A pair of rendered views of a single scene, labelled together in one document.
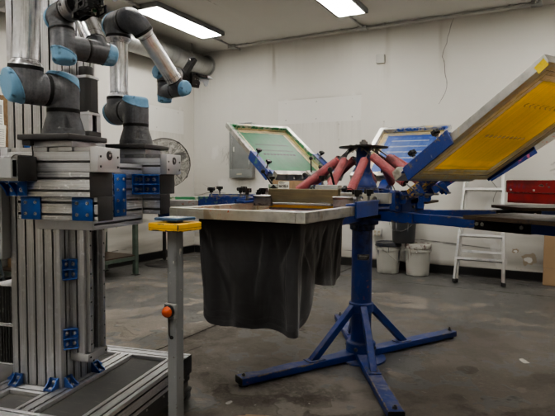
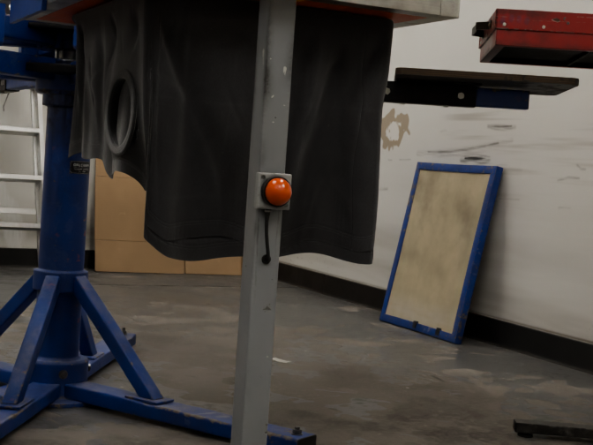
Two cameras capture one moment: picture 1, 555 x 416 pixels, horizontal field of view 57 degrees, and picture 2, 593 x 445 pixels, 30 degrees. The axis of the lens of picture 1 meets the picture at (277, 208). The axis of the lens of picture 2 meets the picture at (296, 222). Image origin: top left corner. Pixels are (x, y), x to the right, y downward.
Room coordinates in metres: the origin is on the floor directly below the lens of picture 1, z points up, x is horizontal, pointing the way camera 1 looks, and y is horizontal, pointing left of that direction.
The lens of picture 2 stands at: (0.80, 1.57, 0.69)
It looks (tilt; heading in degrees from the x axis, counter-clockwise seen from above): 3 degrees down; 306
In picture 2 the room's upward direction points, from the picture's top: 4 degrees clockwise
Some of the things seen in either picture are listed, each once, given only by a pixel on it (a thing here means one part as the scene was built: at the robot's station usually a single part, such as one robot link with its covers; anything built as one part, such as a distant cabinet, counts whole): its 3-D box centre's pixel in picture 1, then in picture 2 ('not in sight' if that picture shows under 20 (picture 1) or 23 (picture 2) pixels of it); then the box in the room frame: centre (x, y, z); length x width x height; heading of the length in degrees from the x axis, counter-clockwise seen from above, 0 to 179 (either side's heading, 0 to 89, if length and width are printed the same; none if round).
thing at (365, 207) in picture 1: (362, 208); not in sight; (2.26, -0.38, 0.98); 0.30 x 0.05 x 0.07; 152
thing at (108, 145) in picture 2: not in sight; (122, 96); (2.22, 0.17, 0.79); 0.46 x 0.09 x 0.33; 152
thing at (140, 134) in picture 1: (135, 134); not in sight; (2.39, 0.66, 1.31); 0.15 x 0.15 x 0.10
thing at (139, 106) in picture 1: (135, 109); not in sight; (2.40, 0.67, 1.42); 0.13 x 0.12 x 0.14; 50
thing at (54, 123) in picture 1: (63, 122); not in sight; (1.92, 0.80, 1.31); 0.15 x 0.15 x 0.10
